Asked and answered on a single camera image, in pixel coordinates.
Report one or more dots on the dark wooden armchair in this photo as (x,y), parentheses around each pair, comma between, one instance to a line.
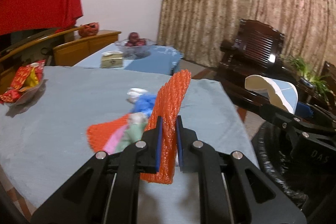
(258,43)

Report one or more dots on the pile of red snack packets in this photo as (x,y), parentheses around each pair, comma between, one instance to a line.
(23,77)

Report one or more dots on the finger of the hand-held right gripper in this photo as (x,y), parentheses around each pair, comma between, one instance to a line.
(273,109)
(305,109)

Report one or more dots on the glass fruit bowl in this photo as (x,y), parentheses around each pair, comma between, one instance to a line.
(135,50)

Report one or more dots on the green potted plant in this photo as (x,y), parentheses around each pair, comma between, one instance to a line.
(302,64)

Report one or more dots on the gold tissue box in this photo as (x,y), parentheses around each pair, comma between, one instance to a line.
(112,60)

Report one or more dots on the black bagged trash bin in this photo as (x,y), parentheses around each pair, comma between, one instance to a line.
(278,174)

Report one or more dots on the grey-blue tablecloth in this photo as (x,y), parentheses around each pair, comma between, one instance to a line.
(65,98)

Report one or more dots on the white crumpled tissue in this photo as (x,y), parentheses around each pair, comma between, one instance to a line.
(135,94)

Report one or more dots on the red woven basket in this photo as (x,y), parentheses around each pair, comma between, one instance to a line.
(88,29)

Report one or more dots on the blue crumpled cloth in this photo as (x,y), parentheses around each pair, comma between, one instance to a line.
(144,104)

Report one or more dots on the television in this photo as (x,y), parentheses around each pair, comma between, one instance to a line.
(29,36)

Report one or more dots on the light blue tablecloth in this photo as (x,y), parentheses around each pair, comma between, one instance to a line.
(157,58)

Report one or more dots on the white and blue foam piece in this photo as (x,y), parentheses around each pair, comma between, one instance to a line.
(275,90)

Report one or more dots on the red cloth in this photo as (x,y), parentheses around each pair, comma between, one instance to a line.
(39,1)

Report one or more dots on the wooden cabinet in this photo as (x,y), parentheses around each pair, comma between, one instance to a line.
(86,47)

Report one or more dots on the orange foam fruit net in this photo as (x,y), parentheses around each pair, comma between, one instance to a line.
(97,134)
(168,98)

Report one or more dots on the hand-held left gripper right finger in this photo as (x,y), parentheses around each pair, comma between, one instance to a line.
(179,145)

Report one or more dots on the red apple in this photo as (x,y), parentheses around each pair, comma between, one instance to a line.
(129,43)
(134,36)
(141,42)

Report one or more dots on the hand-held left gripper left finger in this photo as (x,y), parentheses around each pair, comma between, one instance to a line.
(158,145)

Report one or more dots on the glass snack bowl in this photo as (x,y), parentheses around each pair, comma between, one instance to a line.
(29,96)

